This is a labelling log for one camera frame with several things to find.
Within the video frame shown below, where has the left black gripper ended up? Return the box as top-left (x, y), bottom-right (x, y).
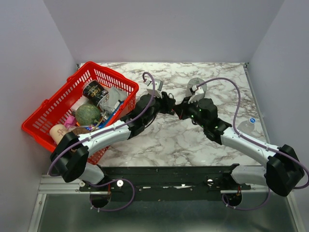
top-left (143, 93), bottom-right (176, 126)

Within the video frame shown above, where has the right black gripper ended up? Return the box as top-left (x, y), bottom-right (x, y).
top-left (174, 95), bottom-right (208, 128)

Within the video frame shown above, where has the orange black padlock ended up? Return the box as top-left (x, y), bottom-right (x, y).
top-left (168, 93), bottom-right (174, 99)

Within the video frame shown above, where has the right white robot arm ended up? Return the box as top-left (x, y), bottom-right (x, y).
top-left (173, 98), bottom-right (305, 196)

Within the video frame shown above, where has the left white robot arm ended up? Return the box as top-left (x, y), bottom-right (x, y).
top-left (49, 92), bottom-right (176, 191)

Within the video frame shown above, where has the grey cylinder holder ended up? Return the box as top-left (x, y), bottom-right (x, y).
top-left (185, 77), bottom-right (204, 97)

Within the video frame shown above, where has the blue snack packet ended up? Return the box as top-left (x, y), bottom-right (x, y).
top-left (103, 101), bottom-right (124, 127)

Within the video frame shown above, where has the grey crumpled bag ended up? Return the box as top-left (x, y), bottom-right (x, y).
top-left (99, 87), bottom-right (127, 112)

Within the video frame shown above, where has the clear plastic water bottle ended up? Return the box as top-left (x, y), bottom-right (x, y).
top-left (237, 117), bottom-right (256, 134)

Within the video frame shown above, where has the black coffee can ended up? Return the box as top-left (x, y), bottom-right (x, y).
top-left (82, 80), bottom-right (109, 106)

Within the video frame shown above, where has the green melon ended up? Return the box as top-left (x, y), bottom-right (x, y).
top-left (75, 104), bottom-right (101, 126)

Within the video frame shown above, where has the brown paper roll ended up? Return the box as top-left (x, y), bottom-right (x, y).
top-left (70, 127), bottom-right (89, 135)

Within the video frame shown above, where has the pink small box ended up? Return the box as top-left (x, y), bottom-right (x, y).
top-left (64, 115), bottom-right (77, 129)

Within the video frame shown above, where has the beige cup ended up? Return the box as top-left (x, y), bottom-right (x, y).
top-left (49, 124), bottom-right (69, 145)

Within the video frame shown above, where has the red plastic shopping basket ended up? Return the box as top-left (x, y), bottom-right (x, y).
top-left (21, 61), bottom-right (139, 152)

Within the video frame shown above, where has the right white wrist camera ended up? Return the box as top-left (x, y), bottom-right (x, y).
top-left (188, 86), bottom-right (205, 104)

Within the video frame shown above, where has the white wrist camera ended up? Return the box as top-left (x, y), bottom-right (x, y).
top-left (145, 79), bottom-right (164, 98)
top-left (188, 86), bottom-right (205, 104)

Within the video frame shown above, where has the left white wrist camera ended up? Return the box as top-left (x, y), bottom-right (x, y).
top-left (145, 79), bottom-right (164, 98)

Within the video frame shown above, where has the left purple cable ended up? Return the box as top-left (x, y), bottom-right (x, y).
top-left (47, 72), bottom-right (156, 176)

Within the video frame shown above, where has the purple cable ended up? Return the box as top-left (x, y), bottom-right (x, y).
top-left (193, 77), bottom-right (309, 189)
top-left (47, 72), bottom-right (156, 176)

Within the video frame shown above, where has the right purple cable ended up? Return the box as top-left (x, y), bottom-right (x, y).
top-left (193, 77), bottom-right (309, 189)

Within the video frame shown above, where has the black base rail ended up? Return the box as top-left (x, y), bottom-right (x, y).
top-left (80, 164), bottom-right (251, 203)

